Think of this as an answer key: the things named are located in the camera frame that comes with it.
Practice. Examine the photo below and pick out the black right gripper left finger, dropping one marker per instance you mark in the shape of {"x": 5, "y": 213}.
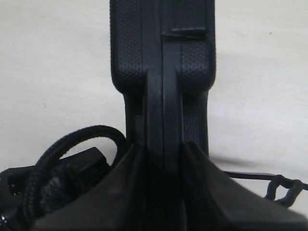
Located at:
{"x": 115, "y": 204}

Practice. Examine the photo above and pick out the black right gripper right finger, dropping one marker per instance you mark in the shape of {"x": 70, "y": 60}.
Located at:
{"x": 215, "y": 202}

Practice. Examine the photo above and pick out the black plastic carrying case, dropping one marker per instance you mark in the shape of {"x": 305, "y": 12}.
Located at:
{"x": 163, "y": 60}

